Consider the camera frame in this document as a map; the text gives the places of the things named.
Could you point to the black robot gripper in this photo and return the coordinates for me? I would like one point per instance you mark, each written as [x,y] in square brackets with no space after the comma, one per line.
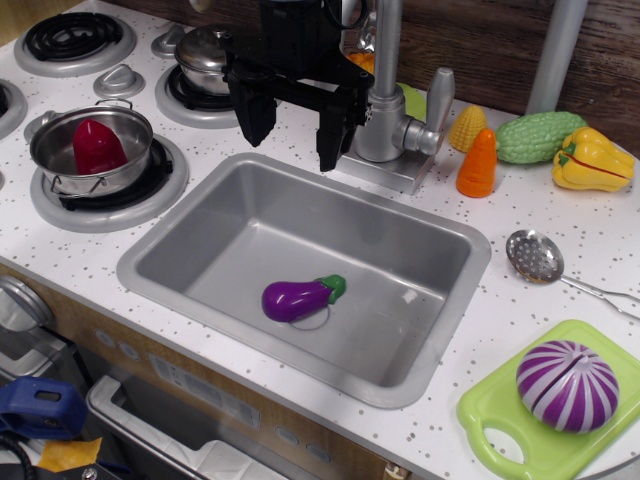
[296,57]

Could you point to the orange toy behind faucet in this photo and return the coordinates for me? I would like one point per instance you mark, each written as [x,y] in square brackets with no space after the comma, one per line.
[365,60]

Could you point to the silver toy faucet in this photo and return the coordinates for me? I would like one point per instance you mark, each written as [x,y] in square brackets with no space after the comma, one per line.
[395,150]

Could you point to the green plate behind faucet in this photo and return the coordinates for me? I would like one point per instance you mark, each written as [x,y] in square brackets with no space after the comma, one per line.
[415,102]

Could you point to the small lidded steel pot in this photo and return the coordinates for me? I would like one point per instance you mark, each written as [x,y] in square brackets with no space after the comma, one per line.
[201,59]

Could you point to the back right stove burner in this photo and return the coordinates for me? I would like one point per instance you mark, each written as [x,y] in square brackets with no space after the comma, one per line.
[188,108]

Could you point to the stove burner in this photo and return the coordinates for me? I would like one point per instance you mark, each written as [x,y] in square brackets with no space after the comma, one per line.
[188,108]
[74,44]
[155,191]
[16,107]

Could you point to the grey plastic sink basin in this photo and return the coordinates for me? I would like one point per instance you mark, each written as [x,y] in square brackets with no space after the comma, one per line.
[254,221]

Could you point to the grey stove knob back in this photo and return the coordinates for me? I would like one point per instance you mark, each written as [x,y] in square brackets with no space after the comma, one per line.
[165,45]

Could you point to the grey stove knob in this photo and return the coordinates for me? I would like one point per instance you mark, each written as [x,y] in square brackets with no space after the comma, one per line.
[33,126]
[165,45]
[119,82]

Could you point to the front stove burner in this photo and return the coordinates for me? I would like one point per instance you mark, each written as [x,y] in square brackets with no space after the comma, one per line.
[155,191]

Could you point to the yellow toy corn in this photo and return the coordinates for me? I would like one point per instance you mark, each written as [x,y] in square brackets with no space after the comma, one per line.
[468,124]

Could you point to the grey stove knob centre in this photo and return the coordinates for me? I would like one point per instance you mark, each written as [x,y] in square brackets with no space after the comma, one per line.
[119,82]

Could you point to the purple toy eggplant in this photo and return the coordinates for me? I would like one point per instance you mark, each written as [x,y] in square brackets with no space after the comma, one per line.
[288,301]

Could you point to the orange toy carrot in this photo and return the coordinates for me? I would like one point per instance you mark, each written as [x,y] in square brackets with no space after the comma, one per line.
[477,175]

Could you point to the red toy pepper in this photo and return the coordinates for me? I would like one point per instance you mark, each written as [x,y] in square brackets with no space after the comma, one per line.
[96,148]

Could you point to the back left stove burner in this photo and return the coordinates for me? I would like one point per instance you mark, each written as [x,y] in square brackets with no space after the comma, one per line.
[74,44]

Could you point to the green toy bitter gourd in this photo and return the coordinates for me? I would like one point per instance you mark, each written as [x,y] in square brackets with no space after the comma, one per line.
[535,137]

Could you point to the grey stove knob left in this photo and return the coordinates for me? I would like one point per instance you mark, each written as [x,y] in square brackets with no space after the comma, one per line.
[33,126]

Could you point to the steel slotted spoon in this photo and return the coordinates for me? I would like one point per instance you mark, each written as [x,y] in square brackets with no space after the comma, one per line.
[539,260]

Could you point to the far left stove burner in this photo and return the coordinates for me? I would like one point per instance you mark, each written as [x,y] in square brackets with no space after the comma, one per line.
[16,107]

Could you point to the grey support pole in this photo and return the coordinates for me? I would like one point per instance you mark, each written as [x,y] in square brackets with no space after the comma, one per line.
[561,37]

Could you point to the yellow toy bell pepper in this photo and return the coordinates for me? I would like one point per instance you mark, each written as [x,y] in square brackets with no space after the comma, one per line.
[588,160]

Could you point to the silver round dial knob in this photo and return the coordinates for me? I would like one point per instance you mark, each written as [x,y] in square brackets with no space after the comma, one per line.
[22,309]

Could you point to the lime green cutting board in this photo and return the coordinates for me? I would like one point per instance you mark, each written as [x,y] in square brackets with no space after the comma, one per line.
[494,403]

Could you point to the purple striped toy onion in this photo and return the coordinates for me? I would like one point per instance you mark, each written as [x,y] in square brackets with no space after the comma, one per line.
[567,386]

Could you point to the blue clamp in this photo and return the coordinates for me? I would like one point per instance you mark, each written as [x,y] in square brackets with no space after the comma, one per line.
[41,408]

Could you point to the steel pot with handles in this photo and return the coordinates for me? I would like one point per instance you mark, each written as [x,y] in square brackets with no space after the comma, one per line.
[52,151]

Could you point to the oven door handle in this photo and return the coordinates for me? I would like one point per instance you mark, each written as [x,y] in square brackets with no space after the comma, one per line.
[185,443]

